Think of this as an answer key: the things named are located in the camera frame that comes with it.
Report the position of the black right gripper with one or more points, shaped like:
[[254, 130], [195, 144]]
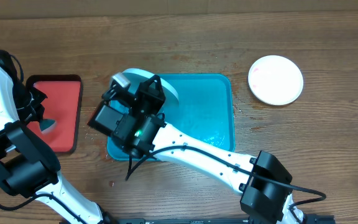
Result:
[[144, 92]]

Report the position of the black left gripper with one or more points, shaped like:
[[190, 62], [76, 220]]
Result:
[[35, 111]]

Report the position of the orange sponge with green pad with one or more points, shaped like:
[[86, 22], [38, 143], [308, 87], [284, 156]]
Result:
[[47, 125]]

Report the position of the light blue plate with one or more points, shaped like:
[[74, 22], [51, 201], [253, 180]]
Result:
[[136, 76]]

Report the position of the white plate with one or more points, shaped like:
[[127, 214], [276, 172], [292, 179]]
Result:
[[275, 80]]

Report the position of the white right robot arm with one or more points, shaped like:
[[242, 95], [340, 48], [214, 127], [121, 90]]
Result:
[[262, 182]]

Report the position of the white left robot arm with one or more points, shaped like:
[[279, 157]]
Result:
[[30, 170]]

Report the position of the black tray with red liquid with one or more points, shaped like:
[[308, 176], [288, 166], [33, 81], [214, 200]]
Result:
[[63, 103]]

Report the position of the blue plastic tray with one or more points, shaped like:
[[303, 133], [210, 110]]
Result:
[[205, 108]]

